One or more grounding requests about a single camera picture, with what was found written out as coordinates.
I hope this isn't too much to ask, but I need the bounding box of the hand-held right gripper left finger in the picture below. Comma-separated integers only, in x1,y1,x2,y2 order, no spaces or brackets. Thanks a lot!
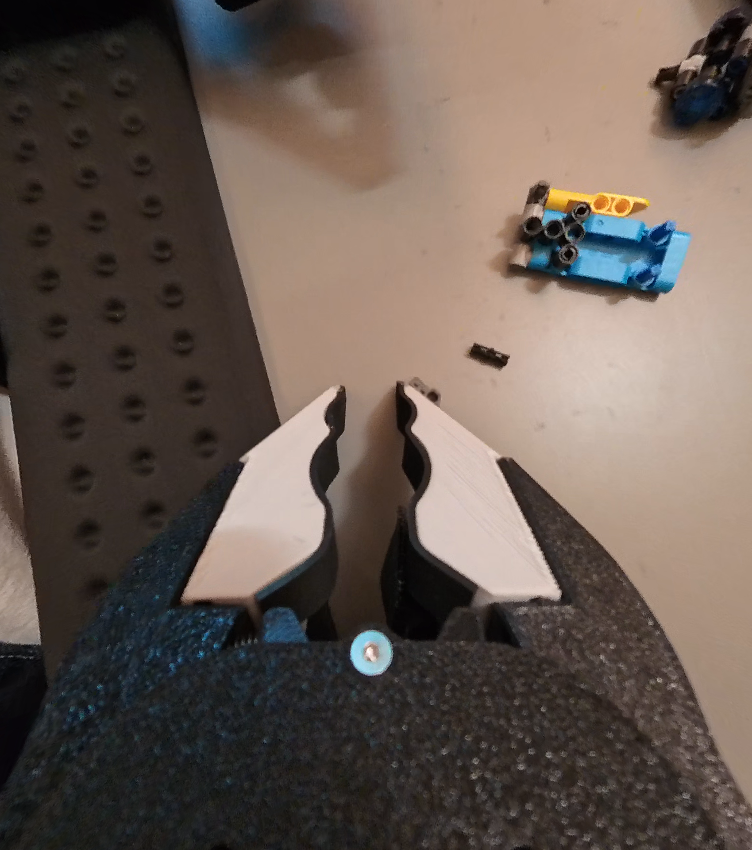
180,384,348,628

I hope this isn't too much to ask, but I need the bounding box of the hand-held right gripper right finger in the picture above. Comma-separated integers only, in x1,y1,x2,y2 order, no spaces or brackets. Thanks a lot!
381,380,563,630

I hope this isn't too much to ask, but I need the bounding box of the grey desk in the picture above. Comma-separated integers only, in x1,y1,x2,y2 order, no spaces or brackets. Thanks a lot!
177,0,752,838

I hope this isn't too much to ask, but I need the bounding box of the blue tracked toy assembly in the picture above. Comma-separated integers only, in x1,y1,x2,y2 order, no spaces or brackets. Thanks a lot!
653,0,752,128

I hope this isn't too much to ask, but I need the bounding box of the blue-yellow brick assembly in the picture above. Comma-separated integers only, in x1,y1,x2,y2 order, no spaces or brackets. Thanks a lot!
509,182,692,294

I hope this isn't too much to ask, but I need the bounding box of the yellow building piece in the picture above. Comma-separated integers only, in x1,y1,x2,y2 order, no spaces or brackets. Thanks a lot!
545,188,651,219

